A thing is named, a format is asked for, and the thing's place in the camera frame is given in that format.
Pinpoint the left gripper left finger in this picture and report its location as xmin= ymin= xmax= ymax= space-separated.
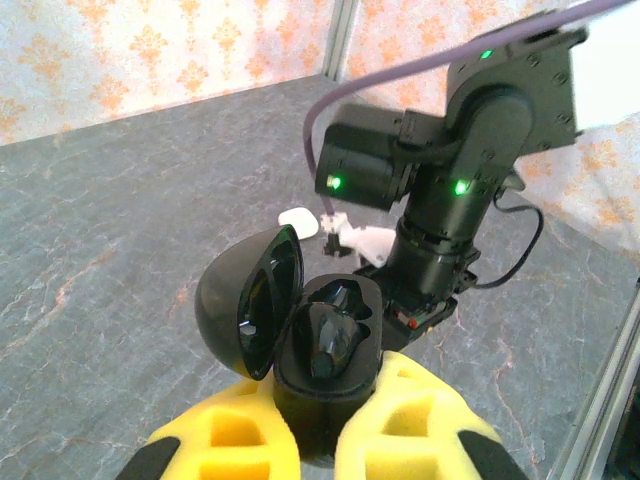
xmin=117 ymin=377 xmax=301 ymax=480

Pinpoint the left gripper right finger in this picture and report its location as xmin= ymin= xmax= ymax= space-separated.
xmin=334 ymin=350 xmax=529 ymax=480

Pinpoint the black round earbud case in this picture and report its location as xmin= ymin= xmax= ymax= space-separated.
xmin=194 ymin=223 xmax=385 ymax=464

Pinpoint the black wireless earbud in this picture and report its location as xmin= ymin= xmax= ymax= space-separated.
xmin=299 ymin=299 xmax=372 ymax=382

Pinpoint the white earbud charging case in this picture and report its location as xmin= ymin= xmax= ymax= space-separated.
xmin=277 ymin=206 xmax=320 ymax=240

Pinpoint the right thin black cable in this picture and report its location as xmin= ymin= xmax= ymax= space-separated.
xmin=469 ymin=194 xmax=547 ymax=292

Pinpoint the aluminium table side rail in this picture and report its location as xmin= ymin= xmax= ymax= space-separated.
xmin=547 ymin=277 xmax=640 ymax=480

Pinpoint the aluminium frame post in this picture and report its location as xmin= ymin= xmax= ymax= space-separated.
xmin=321 ymin=0 xmax=360 ymax=84

